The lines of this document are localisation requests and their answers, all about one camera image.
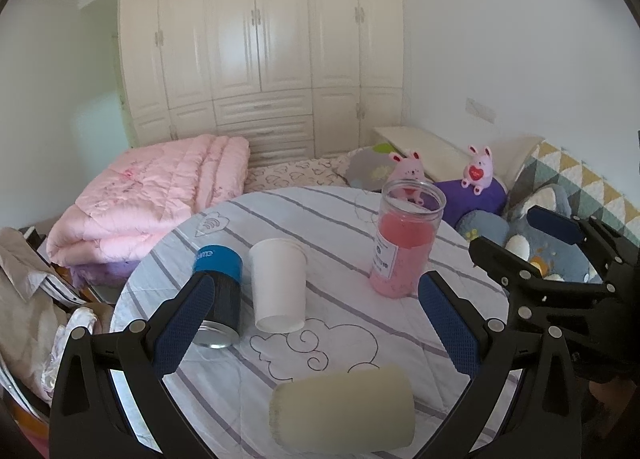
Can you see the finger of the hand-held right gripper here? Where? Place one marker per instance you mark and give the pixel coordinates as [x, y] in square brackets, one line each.
[555, 225]
[500, 259]

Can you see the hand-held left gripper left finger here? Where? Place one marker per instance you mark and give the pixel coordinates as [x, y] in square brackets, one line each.
[180, 324]

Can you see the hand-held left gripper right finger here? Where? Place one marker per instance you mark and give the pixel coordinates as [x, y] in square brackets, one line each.
[450, 324]

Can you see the white paper cup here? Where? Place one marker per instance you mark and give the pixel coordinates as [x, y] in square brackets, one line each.
[278, 285]

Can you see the frosted translucent cup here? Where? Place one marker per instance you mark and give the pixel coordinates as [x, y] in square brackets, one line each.
[342, 414]

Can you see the blue penguin plush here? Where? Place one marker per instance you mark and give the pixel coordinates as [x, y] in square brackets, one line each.
[545, 199]

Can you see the black can with blue label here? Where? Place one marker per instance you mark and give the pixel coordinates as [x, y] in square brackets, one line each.
[222, 289]

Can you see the geometric patterned cushion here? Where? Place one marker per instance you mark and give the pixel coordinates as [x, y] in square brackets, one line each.
[590, 179]

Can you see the purple pillow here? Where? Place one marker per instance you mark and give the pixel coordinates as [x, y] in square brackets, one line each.
[470, 201]

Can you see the clear jar with pink contents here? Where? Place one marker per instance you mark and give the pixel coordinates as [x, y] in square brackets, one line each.
[404, 244]

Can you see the pink bunny plush with heart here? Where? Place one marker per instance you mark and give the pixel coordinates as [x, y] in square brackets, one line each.
[478, 169]

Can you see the purple blanket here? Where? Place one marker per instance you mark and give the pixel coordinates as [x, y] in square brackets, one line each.
[100, 273]

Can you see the clear plastic bag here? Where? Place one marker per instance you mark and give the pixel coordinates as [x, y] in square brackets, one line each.
[67, 339]

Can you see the white headboard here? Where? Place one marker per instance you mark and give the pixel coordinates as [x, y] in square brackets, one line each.
[430, 149]

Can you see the pink folded quilt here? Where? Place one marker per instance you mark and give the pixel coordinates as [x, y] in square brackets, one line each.
[150, 194]

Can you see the beige garment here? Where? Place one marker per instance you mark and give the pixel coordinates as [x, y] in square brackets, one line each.
[25, 299]

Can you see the grey round pillow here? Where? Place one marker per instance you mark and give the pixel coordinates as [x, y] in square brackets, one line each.
[367, 166]

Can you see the heart print bed sheet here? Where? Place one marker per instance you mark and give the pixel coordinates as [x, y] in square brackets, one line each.
[295, 171]

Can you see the cream wardrobe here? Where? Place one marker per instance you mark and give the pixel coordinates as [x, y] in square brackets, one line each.
[260, 39]

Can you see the wall socket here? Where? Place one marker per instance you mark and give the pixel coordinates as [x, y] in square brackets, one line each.
[481, 110]

